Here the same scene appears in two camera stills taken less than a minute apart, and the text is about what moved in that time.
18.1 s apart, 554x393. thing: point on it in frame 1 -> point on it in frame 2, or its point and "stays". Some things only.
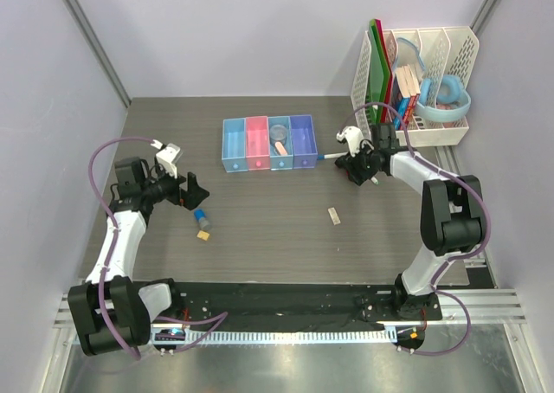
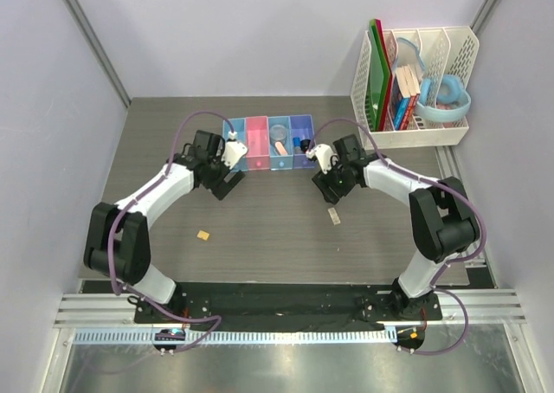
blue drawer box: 280,143 stays
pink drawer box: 257,143 stays
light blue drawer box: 234,157 stays
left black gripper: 191,197 -> 220,187
